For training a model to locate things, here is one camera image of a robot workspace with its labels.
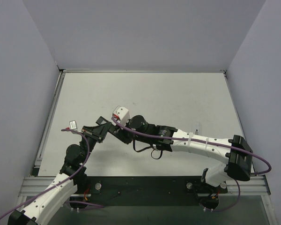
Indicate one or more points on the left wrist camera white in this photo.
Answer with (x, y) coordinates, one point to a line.
(73, 128)

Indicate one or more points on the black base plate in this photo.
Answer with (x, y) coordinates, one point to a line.
(144, 191)

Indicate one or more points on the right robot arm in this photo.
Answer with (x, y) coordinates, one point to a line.
(234, 155)

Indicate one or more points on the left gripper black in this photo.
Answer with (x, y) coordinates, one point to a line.
(92, 134)

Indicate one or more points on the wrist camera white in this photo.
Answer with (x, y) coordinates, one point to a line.
(73, 128)
(121, 114)

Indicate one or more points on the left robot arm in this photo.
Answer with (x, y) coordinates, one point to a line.
(43, 206)

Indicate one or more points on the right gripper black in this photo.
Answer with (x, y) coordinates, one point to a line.
(121, 131)

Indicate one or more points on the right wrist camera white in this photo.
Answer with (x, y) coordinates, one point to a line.
(121, 114)

